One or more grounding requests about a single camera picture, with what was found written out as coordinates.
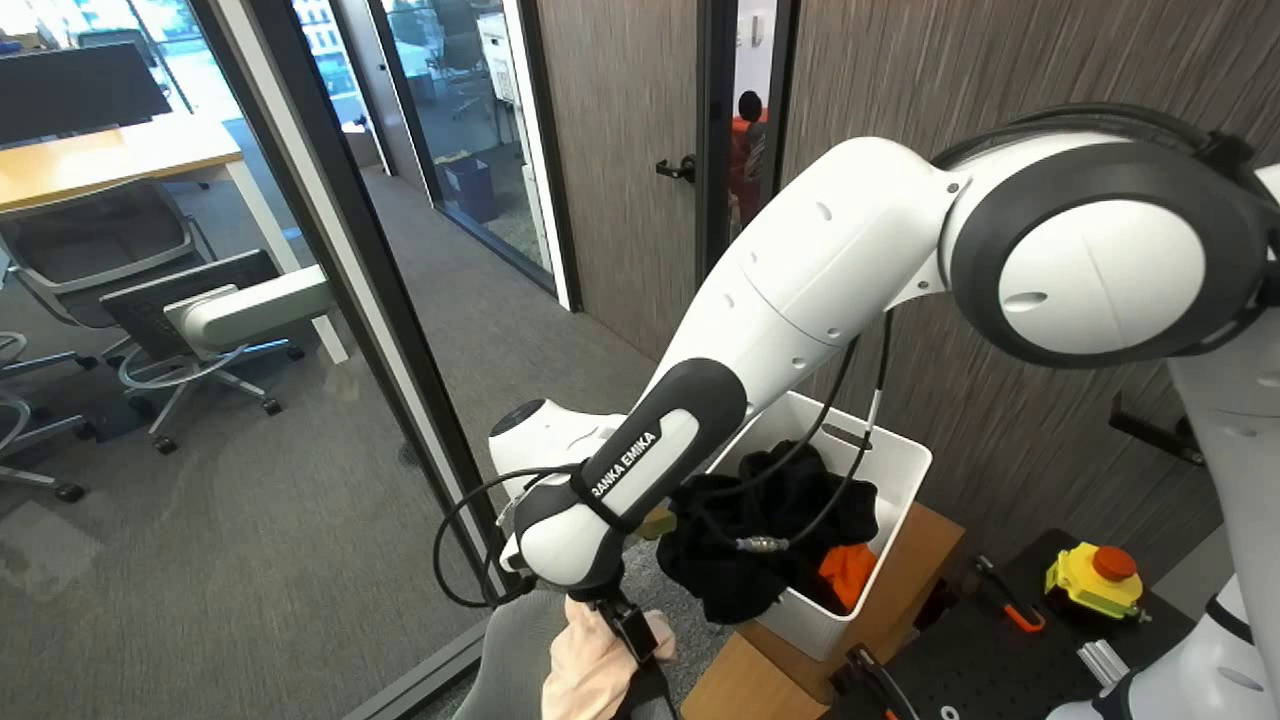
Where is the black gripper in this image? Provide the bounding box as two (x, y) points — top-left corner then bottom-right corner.
(582, 584), (687, 720)

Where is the salmon shirt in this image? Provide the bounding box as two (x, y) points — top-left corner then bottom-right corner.
(536, 591), (679, 720)

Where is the white plastic basket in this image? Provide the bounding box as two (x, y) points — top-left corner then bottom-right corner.
(703, 388), (937, 669)

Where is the black garment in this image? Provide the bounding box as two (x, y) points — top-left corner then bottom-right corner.
(652, 435), (883, 627)

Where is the orange garment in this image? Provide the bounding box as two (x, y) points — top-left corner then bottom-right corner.
(817, 539), (883, 618)

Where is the grey aluminium bar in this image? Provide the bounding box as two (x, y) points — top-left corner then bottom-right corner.
(1072, 638), (1138, 694)

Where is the yellow emergency stop button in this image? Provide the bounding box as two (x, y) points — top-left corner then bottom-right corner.
(1038, 538), (1152, 624)

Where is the red fire extinguisher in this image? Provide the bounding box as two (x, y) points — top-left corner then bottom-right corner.
(728, 89), (775, 231)

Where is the grey office chair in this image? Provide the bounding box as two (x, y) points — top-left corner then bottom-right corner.
(0, 325), (94, 510)
(94, 246), (336, 447)

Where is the wooden top white desk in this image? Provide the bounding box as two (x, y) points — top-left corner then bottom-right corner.
(0, 113), (350, 370)

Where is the black computer monitor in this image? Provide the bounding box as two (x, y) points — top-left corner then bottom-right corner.
(0, 39), (174, 150)

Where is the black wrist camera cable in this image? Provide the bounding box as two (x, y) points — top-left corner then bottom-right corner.
(426, 307), (898, 618)

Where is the orange handled screwdriver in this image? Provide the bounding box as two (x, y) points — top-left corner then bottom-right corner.
(973, 551), (1051, 639)

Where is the black glass wall pillar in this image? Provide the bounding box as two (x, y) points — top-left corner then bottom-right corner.
(192, 0), (527, 608)

